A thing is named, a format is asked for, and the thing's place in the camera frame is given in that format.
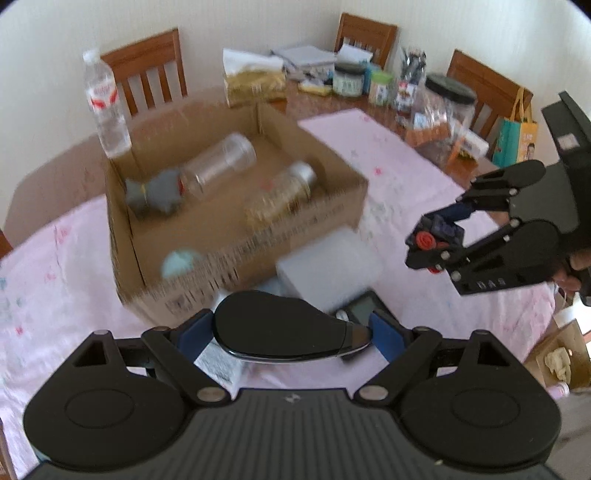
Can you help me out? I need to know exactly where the wooden chair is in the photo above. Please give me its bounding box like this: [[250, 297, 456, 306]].
[[335, 12, 399, 70], [447, 49, 534, 139], [99, 28, 189, 118]]

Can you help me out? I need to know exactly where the golden foil bag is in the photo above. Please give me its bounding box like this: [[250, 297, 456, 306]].
[[223, 69, 287, 108]]

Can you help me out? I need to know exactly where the person's right hand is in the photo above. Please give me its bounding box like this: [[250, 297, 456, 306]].
[[551, 247, 591, 301]]

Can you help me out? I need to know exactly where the small jar with green lid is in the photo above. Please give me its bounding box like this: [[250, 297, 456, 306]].
[[368, 70, 397, 107]]

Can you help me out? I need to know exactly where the stack of papers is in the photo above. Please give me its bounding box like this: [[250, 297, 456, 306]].
[[271, 44, 337, 77]]

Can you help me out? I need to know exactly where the white plastic box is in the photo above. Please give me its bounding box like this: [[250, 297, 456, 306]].
[[276, 228, 384, 315]]

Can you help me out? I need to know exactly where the jar of golden flakes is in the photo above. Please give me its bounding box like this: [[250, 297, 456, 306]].
[[244, 161, 318, 227]]

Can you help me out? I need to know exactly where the white meter in clear pack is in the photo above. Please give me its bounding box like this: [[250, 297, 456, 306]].
[[194, 290, 245, 387]]

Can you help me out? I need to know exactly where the black glossy oval device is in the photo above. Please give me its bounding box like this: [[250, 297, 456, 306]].
[[215, 292, 372, 363]]

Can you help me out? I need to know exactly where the teal round case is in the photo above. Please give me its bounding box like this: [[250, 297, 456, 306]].
[[161, 249, 204, 280]]

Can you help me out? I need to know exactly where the large clear jar black lid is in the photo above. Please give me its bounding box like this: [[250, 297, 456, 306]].
[[411, 74, 476, 153]]

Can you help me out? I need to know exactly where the clear plastic water bottle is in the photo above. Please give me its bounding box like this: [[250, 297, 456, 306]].
[[82, 48, 132, 160]]

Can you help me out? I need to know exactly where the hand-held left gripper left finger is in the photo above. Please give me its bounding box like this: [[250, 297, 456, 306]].
[[69, 309, 229, 404]]

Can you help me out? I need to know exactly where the black toy with red knobs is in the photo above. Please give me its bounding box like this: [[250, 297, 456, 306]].
[[405, 216, 465, 275]]

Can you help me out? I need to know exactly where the white envelope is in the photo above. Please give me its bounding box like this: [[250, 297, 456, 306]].
[[336, 44, 374, 65]]

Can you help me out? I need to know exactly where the black digital scale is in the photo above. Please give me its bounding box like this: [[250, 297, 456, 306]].
[[330, 291, 393, 328]]

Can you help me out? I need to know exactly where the grey shark plush toy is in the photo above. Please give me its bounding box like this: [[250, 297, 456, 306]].
[[124, 168, 188, 217]]

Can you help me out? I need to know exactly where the white crumpled paper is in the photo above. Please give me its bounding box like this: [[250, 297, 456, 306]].
[[222, 47, 283, 75]]

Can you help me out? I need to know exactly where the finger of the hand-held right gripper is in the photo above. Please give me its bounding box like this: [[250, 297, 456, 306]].
[[405, 220, 522, 283], [422, 161, 548, 222]]

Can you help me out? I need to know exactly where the pink floral tablecloth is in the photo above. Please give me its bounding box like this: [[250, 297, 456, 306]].
[[0, 108, 557, 476]]

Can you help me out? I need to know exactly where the pen holder with pens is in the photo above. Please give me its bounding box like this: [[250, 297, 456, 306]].
[[394, 46, 428, 116]]

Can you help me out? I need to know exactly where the small white box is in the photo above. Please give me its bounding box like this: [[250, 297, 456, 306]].
[[455, 129, 489, 160]]

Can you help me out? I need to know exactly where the brown cardboard box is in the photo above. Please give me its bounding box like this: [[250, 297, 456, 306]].
[[104, 88, 370, 324]]

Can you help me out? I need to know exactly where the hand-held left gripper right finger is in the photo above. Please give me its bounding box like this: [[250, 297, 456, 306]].
[[353, 310, 522, 404]]

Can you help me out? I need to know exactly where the green and yellow gift bag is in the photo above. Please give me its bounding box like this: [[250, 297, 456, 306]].
[[492, 87, 539, 168]]

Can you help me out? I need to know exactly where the green jar with black lid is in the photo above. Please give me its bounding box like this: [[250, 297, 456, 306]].
[[332, 62, 368, 97]]

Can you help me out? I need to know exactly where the orange box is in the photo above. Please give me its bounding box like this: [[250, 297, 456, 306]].
[[406, 124, 462, 160]]

